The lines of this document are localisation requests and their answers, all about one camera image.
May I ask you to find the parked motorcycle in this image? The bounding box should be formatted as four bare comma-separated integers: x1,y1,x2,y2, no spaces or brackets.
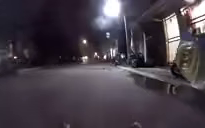
127,52,146,69

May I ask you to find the pole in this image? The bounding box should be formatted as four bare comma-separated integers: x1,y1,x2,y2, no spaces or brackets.
122,15,130,66

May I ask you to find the grey asphalt road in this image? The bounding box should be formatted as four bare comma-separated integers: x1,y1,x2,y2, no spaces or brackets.
0,63,205,128

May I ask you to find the pale concrete pavement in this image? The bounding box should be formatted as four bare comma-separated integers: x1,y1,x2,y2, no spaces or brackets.
116,63,205,93

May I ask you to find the street lamp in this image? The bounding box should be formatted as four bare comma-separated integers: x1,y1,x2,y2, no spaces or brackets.
102,0,122,18

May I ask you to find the robot's own part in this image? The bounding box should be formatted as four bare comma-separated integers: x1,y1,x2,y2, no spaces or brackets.
62,122,72,128
131,121,143,128

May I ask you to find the building with pale shutters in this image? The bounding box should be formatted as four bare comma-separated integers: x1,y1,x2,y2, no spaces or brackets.
124,0,205,68

